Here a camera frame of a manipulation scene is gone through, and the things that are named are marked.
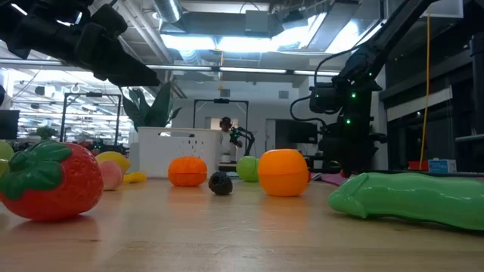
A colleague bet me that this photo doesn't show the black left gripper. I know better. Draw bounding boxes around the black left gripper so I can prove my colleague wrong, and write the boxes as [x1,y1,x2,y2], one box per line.
[45,2,160,87]

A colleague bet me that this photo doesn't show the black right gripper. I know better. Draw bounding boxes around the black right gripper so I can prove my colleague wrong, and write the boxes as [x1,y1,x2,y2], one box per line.
[319,113,387,178]

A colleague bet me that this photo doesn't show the green toy cucumber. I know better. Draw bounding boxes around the green toy cucumber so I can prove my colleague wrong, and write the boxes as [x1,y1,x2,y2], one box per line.
[327,172,484,231]

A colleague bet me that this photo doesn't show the smooth orange toy orange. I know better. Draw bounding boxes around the smooth orange toy orange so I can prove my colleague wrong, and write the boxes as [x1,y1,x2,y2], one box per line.
[257,148,309,197]

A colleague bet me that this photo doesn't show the yellow toy lemon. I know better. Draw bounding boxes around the yellow toy lemon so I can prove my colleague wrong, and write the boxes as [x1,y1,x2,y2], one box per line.
[95,150,132,174]

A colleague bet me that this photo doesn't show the yellow toy banana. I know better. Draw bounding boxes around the yellow toy banana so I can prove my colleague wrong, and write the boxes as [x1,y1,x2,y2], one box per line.
[123,172,147,185]

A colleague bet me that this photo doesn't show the dark toy blackberry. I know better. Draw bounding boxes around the dark toy blackberry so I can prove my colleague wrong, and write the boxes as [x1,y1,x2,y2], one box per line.
[208,171,234,196]

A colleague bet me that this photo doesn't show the purple cloth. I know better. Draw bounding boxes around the purple cloth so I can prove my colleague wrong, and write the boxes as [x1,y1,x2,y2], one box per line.
[309,172,364,187]

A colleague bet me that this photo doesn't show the red bin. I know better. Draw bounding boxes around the red bin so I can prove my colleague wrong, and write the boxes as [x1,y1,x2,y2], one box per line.
[407,160,430,172]

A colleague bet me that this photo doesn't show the black monitor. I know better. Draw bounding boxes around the black monitor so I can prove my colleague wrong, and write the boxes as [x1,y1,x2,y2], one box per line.
[0,109,20,141]
[289,120,318,144]

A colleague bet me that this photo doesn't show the blue cardboard box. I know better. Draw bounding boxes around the blue cardboard box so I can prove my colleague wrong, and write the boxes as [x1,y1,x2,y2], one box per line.
[428,158,458,174]

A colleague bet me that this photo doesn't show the white perforated plastic basket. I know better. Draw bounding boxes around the white perforated plastic basket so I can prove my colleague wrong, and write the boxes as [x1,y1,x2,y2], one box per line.
[136,126,223,179]

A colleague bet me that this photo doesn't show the small background green plant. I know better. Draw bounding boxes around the small background green plant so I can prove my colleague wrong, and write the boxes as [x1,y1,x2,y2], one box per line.
[36,125,58,141]

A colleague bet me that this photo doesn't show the ribbed orange toy tangerine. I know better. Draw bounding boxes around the ribbed orange toy tangerine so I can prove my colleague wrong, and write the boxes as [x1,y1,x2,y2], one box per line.
[167,156,209,187]

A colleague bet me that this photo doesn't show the large red toy strawberry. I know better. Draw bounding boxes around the large red toy strawberry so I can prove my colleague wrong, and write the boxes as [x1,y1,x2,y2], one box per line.
[0,140,104,222]

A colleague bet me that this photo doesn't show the person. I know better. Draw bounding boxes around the person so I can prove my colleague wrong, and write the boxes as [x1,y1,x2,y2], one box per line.
[218,116,244,164]

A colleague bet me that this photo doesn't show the long ceiling light bar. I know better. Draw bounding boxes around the long ceiling light bar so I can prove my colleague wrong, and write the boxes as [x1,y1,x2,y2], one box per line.
[145,63,341,77]

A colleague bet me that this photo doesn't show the light green toy vegetable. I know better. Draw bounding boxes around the light green toy vegetable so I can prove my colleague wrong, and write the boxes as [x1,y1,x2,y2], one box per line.
[0,139,15,178]

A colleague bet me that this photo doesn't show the black metal gantry frame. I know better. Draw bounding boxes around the black metal gantry frame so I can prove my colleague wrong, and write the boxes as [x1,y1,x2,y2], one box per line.
[60,92,122,147]
[193,98,250,173]

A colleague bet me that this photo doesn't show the yellow cable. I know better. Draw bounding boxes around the yellow cable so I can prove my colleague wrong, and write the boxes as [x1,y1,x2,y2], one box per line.
[417,14,432,171]

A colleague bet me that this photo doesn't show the silver ventilation duct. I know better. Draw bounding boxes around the silver ventilation duct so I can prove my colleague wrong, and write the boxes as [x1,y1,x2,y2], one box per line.
[153,0,183,24]

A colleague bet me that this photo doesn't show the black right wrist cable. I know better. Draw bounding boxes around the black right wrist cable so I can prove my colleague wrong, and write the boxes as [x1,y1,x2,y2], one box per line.
[290,94,328,128]

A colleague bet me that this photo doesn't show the black vertical post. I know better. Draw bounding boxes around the black vertical post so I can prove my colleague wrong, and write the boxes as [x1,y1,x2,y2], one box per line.
[469,32,484,173]

